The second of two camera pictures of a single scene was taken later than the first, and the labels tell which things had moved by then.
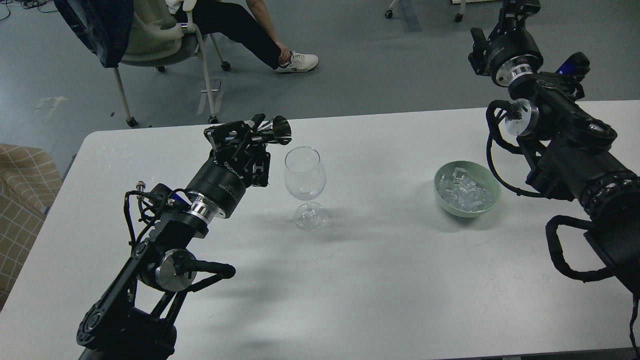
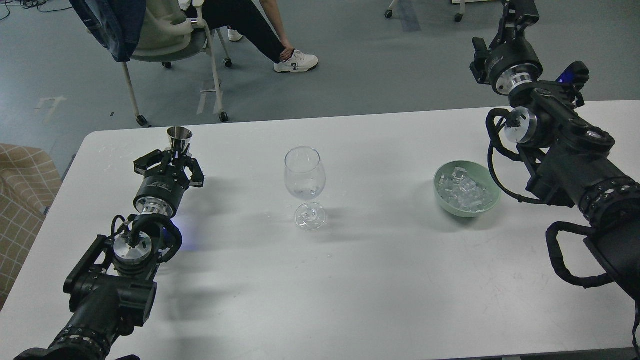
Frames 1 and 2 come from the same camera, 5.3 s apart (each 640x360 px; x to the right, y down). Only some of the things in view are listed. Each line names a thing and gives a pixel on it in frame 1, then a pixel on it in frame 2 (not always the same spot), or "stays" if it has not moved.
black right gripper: x=510 y=51 stays
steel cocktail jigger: x=279 y=129 -> x=179 y=137
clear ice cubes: x=459 y=191 stays
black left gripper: x=239 y=160 -> x=162 y=190
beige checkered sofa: x=29 y=182 stays
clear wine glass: x=305 y=178 stays
